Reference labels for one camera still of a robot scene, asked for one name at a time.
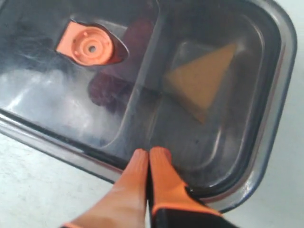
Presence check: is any dark lid with orange seal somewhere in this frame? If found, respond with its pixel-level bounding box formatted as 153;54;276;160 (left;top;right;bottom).
0;0;297;204

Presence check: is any red toy sausage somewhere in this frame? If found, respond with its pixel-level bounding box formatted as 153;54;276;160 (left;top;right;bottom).
87;18;154;110

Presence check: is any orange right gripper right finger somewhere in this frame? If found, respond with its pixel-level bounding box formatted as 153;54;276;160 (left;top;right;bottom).
150;147;236;228

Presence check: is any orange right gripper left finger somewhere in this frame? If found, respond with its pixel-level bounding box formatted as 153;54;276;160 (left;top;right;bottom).
62;149;149;228

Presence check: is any stainless steel lunch box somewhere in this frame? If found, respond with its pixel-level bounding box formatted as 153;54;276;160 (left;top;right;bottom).
0;0;298;213

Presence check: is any yellow toy cheese wedge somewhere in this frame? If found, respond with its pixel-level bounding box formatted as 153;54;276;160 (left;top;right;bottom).
164;43;237;123

